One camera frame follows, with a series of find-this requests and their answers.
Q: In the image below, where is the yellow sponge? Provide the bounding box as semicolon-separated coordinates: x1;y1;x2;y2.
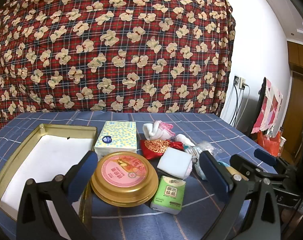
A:
226;166;248;181

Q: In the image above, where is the clear plastic bag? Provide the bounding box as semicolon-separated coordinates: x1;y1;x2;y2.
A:
183;141;222;180

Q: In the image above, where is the green tissue pack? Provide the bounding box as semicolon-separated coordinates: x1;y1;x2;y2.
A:
150;176;186;215

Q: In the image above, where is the orange plastic bag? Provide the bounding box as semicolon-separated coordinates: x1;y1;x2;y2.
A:
257;131;281;157

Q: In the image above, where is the teal cloth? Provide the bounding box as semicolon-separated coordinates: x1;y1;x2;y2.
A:
218;161;230;167

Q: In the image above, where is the white sponge block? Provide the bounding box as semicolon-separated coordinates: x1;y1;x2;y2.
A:
157;147;193;179

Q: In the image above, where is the pink white patterned board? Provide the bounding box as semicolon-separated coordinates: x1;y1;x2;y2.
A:
251;78;283;134

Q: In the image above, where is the blue plaid tablecloth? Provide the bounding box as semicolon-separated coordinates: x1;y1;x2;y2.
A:
0;111;272;239

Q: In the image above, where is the wooden door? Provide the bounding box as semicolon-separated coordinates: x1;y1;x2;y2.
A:
282;41;303;164

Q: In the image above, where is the gold rectangular tin box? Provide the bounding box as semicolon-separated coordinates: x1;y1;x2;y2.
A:
0;123;98;222

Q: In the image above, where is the red embroidered pouch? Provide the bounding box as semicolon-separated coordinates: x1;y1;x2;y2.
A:
140;139;184;160

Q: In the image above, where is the round gold tin lid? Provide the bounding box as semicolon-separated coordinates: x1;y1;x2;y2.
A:
91;151;159;207

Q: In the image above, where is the dotted yellow tissue pack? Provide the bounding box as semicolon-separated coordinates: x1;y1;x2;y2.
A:
94;121;137;160

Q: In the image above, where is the red plaid bear blanket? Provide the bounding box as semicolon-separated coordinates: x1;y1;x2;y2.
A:
0;0;235;129

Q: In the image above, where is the black cable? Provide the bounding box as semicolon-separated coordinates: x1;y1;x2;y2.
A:
229;83;240;127

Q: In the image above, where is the white cable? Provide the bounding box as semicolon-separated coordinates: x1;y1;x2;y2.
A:
235;83;251;128

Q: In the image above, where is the wall power socket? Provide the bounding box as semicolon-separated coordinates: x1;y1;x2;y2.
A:
234;76;246;90

